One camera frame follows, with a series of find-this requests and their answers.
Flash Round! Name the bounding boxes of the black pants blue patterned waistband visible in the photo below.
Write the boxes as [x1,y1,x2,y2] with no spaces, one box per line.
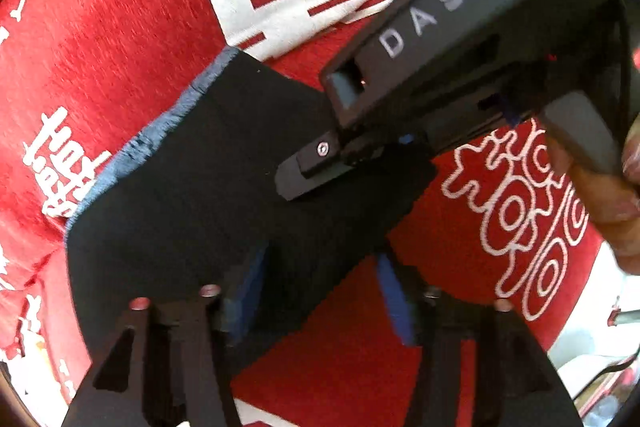
[65,48,436,374]

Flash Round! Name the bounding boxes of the person's right hand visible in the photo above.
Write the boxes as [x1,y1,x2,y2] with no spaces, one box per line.
[546,117,640,275]

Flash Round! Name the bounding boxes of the red sofa cover white characters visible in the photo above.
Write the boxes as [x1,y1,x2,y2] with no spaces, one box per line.
[1,0,601,426]

